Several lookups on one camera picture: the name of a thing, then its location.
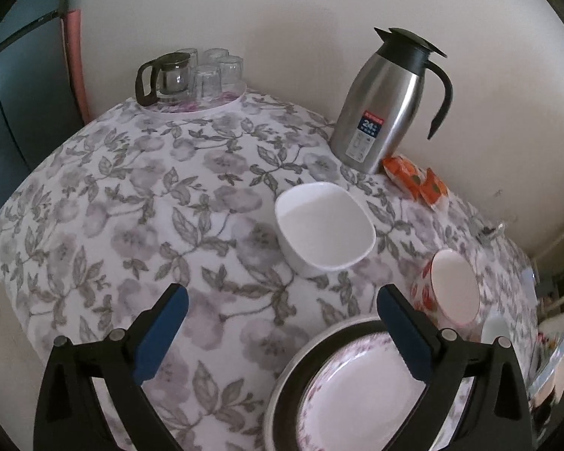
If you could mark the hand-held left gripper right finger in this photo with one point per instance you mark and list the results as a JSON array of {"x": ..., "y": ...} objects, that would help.
[{"x": 404, "y": 333}]

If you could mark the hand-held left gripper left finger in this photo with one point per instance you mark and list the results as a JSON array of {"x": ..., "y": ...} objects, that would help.
[{"x": 162, "y": 333}]

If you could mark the red floral cup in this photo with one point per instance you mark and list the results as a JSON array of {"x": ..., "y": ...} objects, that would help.
[{"x": 453, "y": 286}]

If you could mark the small pink floral plate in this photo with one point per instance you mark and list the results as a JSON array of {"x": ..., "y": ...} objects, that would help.
[{"x": 357, "y": 408}]

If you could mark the pale blue bowl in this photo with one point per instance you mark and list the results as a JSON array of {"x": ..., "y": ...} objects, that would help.
[{"x": 494, "y": 329}]

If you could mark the dark metal tray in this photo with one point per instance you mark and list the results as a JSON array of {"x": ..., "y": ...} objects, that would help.
[{"x": 275, "y": 408}]

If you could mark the white square bowl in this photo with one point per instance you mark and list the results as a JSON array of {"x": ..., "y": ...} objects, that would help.
[{"x": 319, "y": 225}]

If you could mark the grey floral tablecloth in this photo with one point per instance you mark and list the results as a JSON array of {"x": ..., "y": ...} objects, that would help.
[{"x": 122, "y": 225}]

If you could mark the white power bank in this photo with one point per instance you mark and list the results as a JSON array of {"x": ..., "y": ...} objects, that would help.
[{"x": 528, "y": 279}]

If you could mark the clear glass cup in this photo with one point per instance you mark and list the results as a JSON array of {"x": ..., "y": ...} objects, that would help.
[{"x": 493, "y": 230}]

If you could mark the orange snack packet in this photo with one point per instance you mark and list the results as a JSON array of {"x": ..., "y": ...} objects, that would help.
[
  {"x": 434, "y": 190},
  {"x": 404, "y": 174}
]

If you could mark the stainless steel thermos jug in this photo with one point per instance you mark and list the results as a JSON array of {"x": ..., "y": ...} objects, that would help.
[{"x": 380, "y": 103}]

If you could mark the round white floral tray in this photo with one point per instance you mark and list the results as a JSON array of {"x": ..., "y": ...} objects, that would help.
[{"x": 228, "y": 100}]

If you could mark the dark blue cabinet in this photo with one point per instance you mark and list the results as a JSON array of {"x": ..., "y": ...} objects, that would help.
[{"x": 23, "y": 103}]

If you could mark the pink foam pole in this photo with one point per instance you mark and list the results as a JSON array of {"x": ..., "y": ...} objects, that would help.
[{"x": 77, "y": 65}]

